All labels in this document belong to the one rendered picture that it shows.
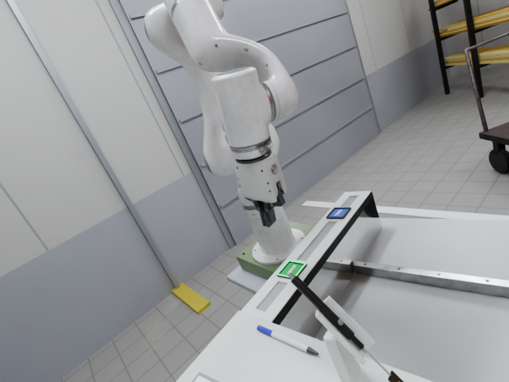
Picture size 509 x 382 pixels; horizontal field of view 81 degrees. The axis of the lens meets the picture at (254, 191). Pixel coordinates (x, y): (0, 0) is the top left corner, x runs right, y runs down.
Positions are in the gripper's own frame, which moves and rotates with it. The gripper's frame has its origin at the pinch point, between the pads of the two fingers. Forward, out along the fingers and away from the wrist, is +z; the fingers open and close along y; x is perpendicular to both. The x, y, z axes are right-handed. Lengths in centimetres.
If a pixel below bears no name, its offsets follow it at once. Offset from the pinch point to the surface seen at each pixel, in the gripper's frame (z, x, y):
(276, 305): 14.4, 10.6, -6.5
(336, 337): -0.8, 20.4, -26.4
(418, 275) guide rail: 21.6, -16.9, -27.2
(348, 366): 6.3, 19.4, -27.0
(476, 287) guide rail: 20.3, -16.9, -38.3
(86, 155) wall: 16, -37, 211
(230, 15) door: -59, -216, 193
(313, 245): 15.5, -10.6, -3.6
